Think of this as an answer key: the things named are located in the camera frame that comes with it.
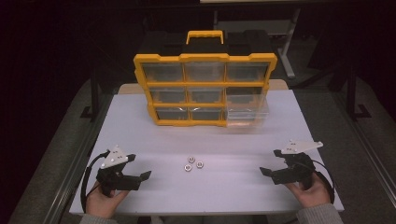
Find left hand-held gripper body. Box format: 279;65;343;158
95;145;141;198

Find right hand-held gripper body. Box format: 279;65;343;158
272;139;324;190

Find clear plastic drawer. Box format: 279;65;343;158
224;98;271;128

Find yellow black organizer cabinet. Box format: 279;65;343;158
133;29;278;128

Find person's right hand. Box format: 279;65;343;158
284;172;332;209

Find person's left hand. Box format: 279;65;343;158
85;183;130;219

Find black metal stand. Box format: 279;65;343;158
79;69;101;121
346;60;372;121

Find white board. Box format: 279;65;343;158
68;90;345;217

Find grid of clear small drawers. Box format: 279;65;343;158
141;62;269;121

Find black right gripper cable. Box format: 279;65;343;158
311;160;336;204

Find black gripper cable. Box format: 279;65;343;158
311;160;336;204
79;150;110;214

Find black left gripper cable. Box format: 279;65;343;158
79;150;110;214

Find white metal desk frame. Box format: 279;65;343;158
213;7;303;78

